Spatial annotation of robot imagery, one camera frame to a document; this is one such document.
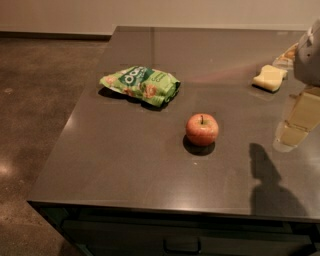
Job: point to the clear plastic snack packet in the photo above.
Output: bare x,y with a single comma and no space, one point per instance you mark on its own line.
286,59

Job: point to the red yellow apple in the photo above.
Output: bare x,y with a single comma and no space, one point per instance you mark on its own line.
202,129

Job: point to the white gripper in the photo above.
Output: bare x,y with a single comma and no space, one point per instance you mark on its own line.
308,63

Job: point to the green snack bag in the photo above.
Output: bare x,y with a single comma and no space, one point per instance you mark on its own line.
152,86

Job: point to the yellow sponge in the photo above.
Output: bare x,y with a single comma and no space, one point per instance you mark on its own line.
270,78

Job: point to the dark cabinet drawer with handle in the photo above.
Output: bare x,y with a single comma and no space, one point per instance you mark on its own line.
135,234

